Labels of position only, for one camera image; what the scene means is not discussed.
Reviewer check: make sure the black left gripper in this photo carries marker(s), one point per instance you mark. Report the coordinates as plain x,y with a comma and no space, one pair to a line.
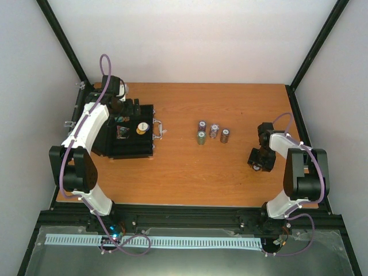
130,110

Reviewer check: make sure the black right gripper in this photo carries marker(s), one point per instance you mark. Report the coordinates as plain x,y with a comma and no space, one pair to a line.
267,167

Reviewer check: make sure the white dealer button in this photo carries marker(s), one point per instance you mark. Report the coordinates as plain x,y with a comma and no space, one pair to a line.
143,126

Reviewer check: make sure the black poker set case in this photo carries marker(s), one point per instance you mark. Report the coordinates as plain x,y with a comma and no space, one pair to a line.
119,140

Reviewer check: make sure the brown chip stack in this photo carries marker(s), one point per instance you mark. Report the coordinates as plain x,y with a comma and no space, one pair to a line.
224,136

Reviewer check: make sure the grey chip stack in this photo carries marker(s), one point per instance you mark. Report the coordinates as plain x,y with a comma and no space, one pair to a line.
214,129

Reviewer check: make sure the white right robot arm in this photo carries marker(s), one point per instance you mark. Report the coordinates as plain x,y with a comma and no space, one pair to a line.
305,178

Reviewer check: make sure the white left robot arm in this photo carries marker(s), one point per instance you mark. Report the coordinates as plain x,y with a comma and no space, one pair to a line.
72,166

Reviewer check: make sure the black left frame post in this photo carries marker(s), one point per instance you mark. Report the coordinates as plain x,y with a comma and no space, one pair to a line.
63,40

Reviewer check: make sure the black frame post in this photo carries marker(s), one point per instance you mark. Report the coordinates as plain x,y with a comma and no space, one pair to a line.
323,34
63,40

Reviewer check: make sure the black aluminium frame rail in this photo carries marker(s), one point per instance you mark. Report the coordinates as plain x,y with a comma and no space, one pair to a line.
134,218

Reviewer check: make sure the white slotted cable duct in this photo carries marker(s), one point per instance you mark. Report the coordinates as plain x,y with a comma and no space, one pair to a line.
156,242

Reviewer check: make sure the black right frame post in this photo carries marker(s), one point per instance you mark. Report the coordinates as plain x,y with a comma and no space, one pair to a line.
323,34

